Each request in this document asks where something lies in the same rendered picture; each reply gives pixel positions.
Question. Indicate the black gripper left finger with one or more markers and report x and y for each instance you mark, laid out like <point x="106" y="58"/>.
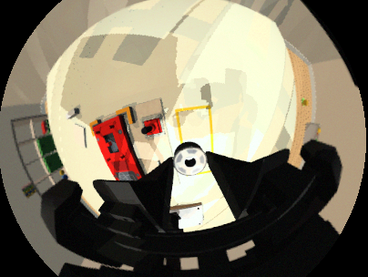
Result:
<point x="151" y="194"/>

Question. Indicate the yellow rectangular outline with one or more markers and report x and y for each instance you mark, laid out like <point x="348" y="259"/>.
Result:
<point x="199" y="107"/>

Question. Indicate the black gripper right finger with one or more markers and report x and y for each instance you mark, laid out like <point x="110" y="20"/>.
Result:
<point x="239" y="179"/>

